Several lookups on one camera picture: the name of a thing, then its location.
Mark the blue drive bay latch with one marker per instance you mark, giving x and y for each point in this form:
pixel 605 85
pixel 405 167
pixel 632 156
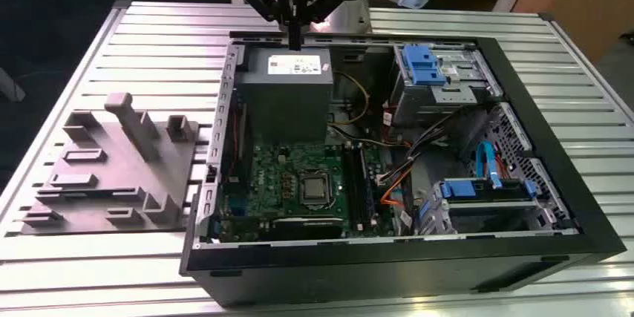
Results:
pixel 421 68

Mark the grey power supply unit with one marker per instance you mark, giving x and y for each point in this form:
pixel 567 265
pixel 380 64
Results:
pixel 282 109

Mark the metal drive cage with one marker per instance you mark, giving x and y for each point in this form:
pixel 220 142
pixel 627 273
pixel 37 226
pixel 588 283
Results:
pixel 446 94

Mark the green motherboard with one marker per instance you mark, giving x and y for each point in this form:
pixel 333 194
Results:
pixel 270 168

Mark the silver CPU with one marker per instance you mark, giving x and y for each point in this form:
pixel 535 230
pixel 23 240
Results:
pixel 316 188

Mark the grey parts rack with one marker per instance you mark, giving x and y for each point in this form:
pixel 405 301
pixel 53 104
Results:
pixel 123 168

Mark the hard disk in blue carrier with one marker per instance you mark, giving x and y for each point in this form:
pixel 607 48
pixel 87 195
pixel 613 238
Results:
pixel 458 189

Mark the black graphics card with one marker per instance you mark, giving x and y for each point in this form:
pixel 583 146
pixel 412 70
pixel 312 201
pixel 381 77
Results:
pixel 308 228

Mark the metal disk bay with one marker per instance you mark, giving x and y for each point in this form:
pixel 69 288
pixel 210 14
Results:
pixel 436 220

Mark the black PC case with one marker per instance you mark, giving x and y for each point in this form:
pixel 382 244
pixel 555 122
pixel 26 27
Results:
pixel 346 276

